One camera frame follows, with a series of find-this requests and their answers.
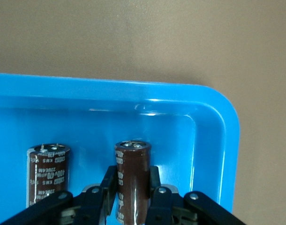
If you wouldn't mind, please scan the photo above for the blue plastic tray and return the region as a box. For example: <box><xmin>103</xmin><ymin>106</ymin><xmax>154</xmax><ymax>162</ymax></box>
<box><xmin>0</xmin><ymin>72</ymin><xmax>241</xmax><ymax>225</ymax></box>

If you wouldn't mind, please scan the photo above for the long brown electrolytic capacitor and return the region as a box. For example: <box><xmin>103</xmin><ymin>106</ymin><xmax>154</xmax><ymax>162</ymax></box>
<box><xmin>114</xmin><ymin>140</ymin><xmax>152</xmax><ymax>225</ymax></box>

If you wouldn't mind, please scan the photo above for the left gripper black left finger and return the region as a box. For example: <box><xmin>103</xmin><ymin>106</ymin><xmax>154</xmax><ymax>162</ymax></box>
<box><xmin>0</xmin><ymin>165</ymin><xmax>119</xmax><ymax>225</ymax></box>

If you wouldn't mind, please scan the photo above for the brown table mat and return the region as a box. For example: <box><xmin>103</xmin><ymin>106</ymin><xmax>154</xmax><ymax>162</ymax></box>
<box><xmin>0</xmin><ymin>0</ymin><xmax>286</xmax><ymax>225</ymax></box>

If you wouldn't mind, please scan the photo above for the black terminal block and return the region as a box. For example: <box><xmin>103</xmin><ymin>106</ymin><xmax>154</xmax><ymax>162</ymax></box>
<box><xmin>26</xmin><ymin>143</ymin><xmax>71</xmax><ymax>209</ymax></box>

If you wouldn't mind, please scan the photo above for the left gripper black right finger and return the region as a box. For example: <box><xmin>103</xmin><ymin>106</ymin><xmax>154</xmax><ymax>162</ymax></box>
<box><xmin>145</xmin><ymin>165</ymin><xmax>248</xmax><ymax>225</ymax></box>

